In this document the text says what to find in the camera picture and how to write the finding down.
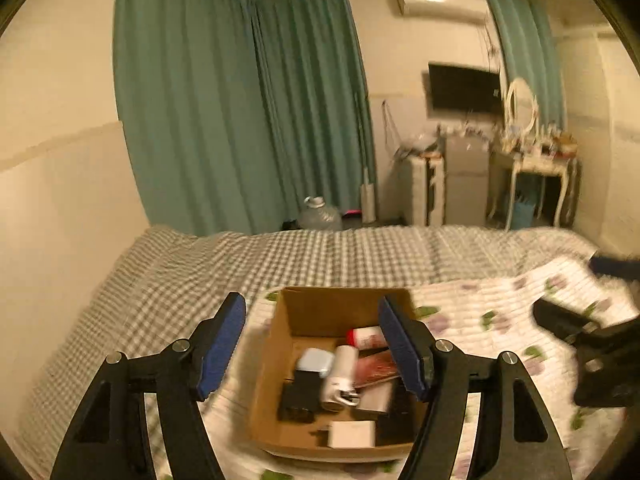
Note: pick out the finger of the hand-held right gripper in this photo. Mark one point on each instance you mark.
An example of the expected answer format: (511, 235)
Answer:
(562, 320)
(616, 266)

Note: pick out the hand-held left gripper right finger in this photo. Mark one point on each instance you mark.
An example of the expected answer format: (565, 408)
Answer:
(400, 352)

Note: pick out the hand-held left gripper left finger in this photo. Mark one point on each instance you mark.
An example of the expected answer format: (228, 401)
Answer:
(220, 352)

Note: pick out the dark red packet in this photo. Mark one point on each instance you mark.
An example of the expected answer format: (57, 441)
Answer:
(377, 367)

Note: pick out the white bottle with red cap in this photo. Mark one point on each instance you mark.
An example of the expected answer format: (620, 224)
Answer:
(369, 337)

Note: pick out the white charger plug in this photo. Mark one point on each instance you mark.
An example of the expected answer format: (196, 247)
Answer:
(374, 400)

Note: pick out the white cylindrical device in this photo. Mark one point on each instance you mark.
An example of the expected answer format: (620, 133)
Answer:
(340, 375)

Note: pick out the black remote control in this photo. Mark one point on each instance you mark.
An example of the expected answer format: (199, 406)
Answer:
(400, 422)

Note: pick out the light blue oval case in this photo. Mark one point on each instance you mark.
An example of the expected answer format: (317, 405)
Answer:
(315, 361)

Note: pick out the black power bank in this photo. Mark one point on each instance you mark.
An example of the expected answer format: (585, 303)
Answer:
(300, 395)

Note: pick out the brown cardboard box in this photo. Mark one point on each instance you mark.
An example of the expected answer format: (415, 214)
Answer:
(300, 310)

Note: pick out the white square power adapter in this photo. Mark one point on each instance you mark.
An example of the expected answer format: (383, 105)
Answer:
(351, 433)

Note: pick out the white floral quilt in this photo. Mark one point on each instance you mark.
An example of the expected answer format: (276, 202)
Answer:
(500, 330)

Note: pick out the blue plastic basket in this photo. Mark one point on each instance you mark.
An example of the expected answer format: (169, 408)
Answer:
(522, 210)

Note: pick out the checkered bed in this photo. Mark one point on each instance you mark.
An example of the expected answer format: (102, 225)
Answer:
(300, 260)

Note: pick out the cream slatted wardrobe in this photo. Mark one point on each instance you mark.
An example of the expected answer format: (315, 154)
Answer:
(610, 135)

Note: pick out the white dressing table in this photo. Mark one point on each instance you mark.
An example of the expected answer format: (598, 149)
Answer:
(535, 162)

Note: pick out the clear water jug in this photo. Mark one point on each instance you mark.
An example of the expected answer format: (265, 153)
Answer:
(320, 217)

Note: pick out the white drawer cabinet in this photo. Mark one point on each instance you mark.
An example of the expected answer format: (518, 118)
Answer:
(422, 190)

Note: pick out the white oval mirror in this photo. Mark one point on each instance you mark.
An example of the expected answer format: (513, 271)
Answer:
(520, 105)

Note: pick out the clear plastic bag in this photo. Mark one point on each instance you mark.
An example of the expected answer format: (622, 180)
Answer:
(420, 146)

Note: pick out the teal curtain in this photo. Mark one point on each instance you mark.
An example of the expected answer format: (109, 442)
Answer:
(185, 100)
(310, 100)
(530, 50)

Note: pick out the white air conditioner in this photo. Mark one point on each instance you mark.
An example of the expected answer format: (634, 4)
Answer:
(440, 2)

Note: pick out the black wall television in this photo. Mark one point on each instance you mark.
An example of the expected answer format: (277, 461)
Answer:
(465, 87)

